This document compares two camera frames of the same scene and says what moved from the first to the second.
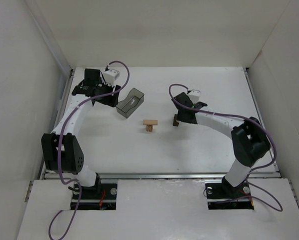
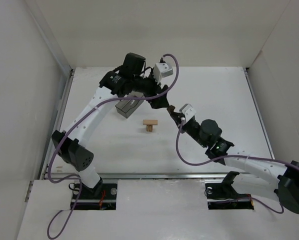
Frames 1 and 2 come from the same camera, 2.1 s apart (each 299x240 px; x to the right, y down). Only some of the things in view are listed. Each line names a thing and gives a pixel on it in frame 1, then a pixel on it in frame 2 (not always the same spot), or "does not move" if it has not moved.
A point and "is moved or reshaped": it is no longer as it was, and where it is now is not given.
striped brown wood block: (149, 128) does not move
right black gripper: (180, 115) -> (182, 120)
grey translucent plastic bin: (128, 106) does not move
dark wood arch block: (175, 123) is moved or reshaped
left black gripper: (112, 97) -> (156, 94)
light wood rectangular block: (150, 122) does not move
